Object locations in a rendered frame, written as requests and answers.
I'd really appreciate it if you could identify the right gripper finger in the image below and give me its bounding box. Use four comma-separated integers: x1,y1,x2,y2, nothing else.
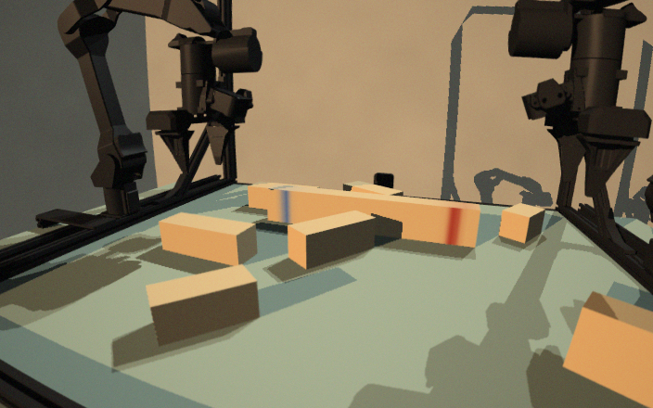
206,125,240,165
155,131,195,173

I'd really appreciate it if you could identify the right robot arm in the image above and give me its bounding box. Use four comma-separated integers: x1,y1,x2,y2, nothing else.
58,0,262,219

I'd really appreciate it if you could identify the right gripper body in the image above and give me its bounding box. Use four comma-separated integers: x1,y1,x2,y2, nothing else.
146,74,245,132

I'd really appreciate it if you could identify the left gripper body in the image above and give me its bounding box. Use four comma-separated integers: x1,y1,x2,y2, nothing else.
544,58,652,141

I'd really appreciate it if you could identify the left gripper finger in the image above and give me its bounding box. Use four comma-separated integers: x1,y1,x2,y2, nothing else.
547,129,591,182
576,134,640,198

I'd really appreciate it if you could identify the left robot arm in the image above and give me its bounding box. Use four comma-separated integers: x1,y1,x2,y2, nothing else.
508,0,647,120

